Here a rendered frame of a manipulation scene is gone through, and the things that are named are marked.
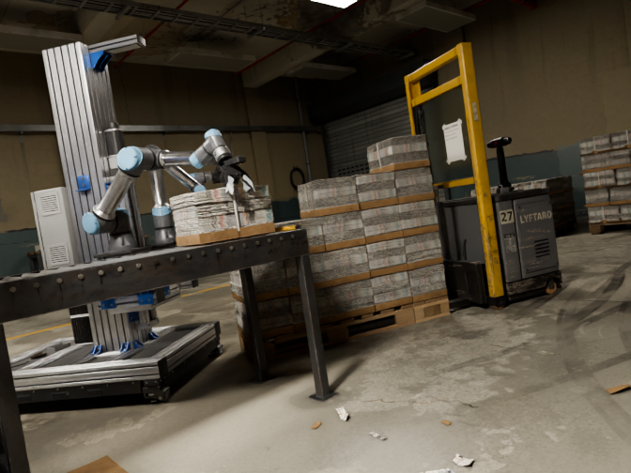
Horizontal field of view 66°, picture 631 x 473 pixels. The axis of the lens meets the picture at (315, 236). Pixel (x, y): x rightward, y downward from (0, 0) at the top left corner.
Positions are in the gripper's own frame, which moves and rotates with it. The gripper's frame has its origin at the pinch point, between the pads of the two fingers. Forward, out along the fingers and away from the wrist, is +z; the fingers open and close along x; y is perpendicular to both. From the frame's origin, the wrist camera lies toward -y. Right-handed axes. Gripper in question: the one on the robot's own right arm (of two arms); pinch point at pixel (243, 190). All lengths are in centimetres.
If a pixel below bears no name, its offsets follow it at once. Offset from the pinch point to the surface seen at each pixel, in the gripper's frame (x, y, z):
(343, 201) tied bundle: -106, 49, -17
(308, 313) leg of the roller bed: -23, 28, 53
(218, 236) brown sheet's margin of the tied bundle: 11.3, 15.9, 10.9
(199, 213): 17.9, 11.1, 1.3
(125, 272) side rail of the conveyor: 57, 7, 24
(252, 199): -8.0, 7.8, -0.4
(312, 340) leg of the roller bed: -23, 34, 64
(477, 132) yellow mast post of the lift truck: -192, -12, -20
